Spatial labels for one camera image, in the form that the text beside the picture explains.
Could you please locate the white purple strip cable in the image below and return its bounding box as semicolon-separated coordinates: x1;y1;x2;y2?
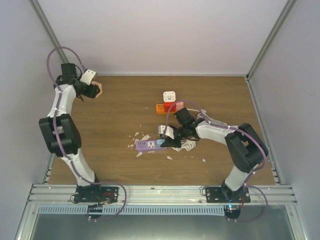
171;139;198;153

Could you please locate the peach cube power adapter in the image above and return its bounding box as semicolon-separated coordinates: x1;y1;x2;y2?
91;81;103;98

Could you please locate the white orange strip cable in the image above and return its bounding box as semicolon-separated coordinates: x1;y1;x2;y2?
186;107;228;127

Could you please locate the purple power strip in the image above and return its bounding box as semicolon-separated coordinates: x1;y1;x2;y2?
135;140;167;152

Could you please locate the orange power strip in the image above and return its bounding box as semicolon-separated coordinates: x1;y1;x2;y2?
155;104;177;115

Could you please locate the light blue usb charger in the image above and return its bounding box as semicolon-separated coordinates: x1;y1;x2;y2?
156;139;165;148

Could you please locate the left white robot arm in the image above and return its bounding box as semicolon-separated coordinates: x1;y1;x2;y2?
38;63;103;202

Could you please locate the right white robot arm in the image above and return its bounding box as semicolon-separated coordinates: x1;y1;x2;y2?
158;107;269;203

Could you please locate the pink plug adapter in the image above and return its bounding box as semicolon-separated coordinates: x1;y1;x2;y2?
175;101;184;111

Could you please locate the red plug adapter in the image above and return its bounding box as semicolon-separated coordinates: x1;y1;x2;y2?
164;101;176;113

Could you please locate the white square plug adapter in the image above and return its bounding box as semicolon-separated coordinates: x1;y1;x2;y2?
163;91;176;103

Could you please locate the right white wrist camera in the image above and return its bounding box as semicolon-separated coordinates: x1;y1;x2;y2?
158;125;176;139

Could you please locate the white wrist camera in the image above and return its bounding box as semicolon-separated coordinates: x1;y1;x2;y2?
79;69;97;86
158;125;176;139

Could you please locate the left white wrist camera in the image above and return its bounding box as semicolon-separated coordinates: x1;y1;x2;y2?
79;69;97;86

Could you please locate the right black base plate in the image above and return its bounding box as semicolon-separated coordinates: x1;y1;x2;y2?
201;185;251;204

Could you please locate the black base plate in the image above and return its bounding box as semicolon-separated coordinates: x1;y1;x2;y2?
69;185;119;205
201;185;251;204

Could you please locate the grey slotted cable duct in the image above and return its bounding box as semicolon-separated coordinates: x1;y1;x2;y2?
38;204;225;216

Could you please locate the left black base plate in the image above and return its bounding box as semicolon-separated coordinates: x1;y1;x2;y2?
69;185;119;205

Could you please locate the aluminium front rail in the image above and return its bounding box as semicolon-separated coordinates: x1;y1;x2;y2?
27;184;297;206

